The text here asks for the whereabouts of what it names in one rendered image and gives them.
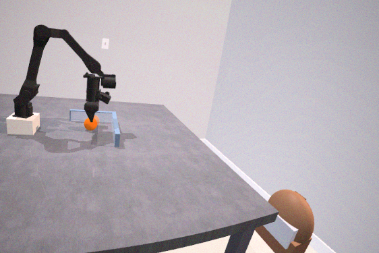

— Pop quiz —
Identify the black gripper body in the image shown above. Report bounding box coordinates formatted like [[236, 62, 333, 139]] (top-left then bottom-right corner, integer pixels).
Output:
[[84, 88, 99, 111]]

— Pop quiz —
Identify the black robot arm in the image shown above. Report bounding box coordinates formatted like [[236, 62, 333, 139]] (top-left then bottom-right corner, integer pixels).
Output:
[[12, 25, 116, 118]]

